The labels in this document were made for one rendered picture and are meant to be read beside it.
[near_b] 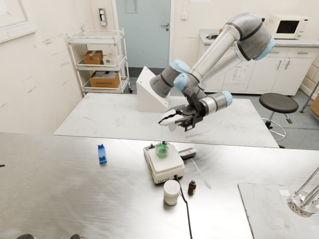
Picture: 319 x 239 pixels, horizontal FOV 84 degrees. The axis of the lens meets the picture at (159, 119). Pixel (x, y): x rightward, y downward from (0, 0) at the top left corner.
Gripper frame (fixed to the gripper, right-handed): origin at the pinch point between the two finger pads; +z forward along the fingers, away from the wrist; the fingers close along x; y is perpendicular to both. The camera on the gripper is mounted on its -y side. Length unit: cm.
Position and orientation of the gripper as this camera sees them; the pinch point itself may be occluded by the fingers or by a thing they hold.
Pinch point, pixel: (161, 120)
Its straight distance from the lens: 64.5
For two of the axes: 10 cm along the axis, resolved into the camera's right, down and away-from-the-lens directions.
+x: -5.3, -5.1, 6.7
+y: 0.2, 7.9, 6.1
